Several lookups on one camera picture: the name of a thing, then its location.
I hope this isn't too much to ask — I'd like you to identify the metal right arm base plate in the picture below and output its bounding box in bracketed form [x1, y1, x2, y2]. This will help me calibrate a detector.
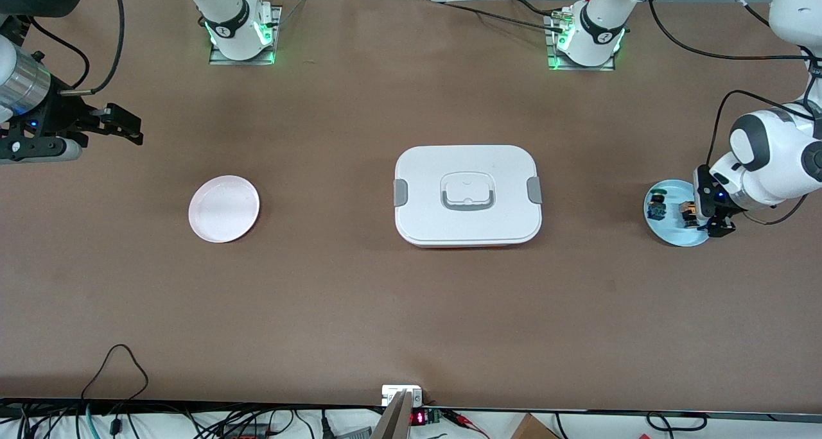
[209, 6, 282, 65]

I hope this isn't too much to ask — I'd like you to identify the small white socket block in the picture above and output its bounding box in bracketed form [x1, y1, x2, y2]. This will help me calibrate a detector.
[381, 385, 423, 406]

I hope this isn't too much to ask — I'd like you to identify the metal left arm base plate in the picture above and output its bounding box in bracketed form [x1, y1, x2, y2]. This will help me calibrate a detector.
[546, 12, 616, 72]

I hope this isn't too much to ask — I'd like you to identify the red clip lead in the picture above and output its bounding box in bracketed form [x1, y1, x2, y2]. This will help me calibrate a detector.
[446, 410, 490, 438]

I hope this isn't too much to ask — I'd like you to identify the green push-button switch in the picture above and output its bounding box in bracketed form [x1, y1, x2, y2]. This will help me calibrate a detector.
[647, 187, 669, 222]

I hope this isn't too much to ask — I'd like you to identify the light blue plate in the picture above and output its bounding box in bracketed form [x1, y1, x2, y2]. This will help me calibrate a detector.
[643, 179, 712, 247]

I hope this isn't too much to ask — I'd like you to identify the long black table cable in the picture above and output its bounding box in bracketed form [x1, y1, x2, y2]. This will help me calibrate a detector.
[440, 1, 566, 34]

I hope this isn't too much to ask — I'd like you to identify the black looped cable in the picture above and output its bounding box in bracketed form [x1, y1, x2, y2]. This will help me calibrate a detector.
[80, 344, 150, 402]

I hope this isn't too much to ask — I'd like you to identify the thin grey wire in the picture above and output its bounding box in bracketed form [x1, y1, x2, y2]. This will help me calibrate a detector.
[276, 0, 310, 29]

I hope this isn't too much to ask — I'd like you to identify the short black table cable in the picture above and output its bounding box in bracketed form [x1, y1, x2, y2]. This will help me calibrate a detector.
[511, 0, 559, 17]

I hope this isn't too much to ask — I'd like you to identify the black flat-loop cable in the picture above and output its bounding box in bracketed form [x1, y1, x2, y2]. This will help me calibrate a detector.
[645, 412, 708, 432]

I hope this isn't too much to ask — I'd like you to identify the aluminium bar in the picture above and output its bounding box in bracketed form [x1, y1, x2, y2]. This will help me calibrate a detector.
[371, 390, 413, 439]

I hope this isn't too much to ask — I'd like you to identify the brown cardboard box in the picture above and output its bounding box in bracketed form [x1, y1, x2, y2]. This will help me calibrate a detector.
[511, 413, 561, 439]

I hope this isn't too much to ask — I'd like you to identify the white lunch box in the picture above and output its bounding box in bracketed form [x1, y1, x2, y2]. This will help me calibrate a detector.
[393, 145, 543, 248]

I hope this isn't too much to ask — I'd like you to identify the pink plate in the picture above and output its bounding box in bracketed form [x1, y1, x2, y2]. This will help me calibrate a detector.
[188, 175, 261, 244]

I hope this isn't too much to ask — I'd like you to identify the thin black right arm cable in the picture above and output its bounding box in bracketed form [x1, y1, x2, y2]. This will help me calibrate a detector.
[31, 33, 89, 88]

